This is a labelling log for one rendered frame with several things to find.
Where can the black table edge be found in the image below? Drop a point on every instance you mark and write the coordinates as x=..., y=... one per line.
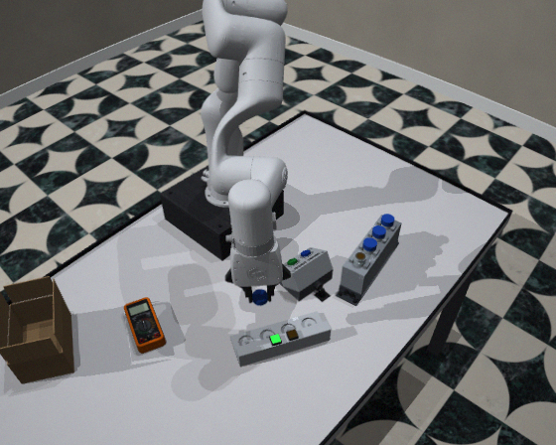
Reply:
x=509, y=211

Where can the grey button panel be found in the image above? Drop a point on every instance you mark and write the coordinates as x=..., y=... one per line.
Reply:
x=309, y=271

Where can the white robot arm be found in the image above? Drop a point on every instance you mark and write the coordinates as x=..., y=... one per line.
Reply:
x=250, y=61

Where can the brown cardboard box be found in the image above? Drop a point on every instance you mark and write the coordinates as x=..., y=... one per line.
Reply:
x=33, y=320

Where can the orange digital multimeter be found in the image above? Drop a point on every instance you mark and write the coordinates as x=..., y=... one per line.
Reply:
x=144, y=325

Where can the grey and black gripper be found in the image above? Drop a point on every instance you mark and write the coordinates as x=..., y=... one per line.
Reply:
x=254, y=271

